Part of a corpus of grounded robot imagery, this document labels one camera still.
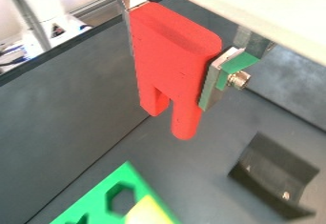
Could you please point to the green shape-sorter base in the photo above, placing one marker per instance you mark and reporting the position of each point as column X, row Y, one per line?
column 94, row 208

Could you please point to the yellow-orange pentagon block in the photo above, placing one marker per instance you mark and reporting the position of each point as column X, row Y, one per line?
column 147, row 213

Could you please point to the black curved holder fixture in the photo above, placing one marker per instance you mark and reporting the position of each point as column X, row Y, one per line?
column 275, row 175

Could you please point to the red two-pronged block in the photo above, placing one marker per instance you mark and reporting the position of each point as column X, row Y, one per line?
column 172, row 49

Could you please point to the white robot base outside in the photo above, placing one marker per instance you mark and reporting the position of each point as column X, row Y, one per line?
column 47, row 26

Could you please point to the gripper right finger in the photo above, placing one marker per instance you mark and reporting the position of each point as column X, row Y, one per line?
column 226, row 69

